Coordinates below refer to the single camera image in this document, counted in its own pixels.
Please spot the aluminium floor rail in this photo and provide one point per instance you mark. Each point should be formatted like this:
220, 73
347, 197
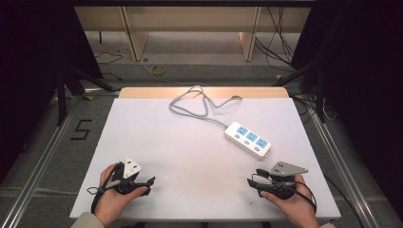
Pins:
41, 164
342, 164

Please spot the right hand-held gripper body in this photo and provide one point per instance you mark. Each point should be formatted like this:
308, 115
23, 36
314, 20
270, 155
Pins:
286, 169

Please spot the black curtain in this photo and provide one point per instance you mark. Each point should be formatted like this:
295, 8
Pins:
28, 79
364, 79

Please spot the person's right hand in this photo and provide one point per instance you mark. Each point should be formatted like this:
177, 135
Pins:
296, 209

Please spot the white power strip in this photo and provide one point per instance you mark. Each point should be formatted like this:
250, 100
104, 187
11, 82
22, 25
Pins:
247, 139

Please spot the wooden shelf unit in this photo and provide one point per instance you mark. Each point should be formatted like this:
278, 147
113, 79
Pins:
136, 38

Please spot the yellow tape roll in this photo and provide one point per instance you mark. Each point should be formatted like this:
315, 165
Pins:
157, 70

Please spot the black metal stand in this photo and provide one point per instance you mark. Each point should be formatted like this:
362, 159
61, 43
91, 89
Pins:
61, 95
320, 91

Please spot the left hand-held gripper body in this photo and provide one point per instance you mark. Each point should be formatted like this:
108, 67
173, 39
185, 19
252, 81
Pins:
130, 167

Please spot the person's left hand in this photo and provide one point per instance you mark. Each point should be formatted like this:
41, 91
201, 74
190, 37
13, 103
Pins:
111, 202

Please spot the white table board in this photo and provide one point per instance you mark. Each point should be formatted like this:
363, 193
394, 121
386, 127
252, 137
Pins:
177, 155

